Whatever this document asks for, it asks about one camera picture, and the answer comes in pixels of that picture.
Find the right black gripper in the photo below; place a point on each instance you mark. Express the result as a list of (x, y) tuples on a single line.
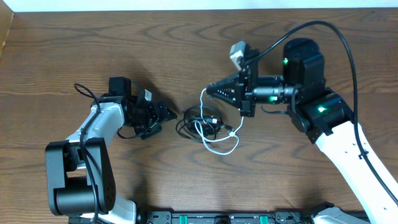
[(244, 97)]

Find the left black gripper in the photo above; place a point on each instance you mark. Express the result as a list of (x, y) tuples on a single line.
[(157, 119)]

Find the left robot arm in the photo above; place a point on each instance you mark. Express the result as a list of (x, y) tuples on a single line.
[(80, 180)]

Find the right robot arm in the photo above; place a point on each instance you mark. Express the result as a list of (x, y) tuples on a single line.
[(318, 112)]

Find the cardboard box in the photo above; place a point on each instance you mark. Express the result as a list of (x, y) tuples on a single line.
[(6, 18)]

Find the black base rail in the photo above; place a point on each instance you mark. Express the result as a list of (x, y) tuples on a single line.
[(165, 217)]

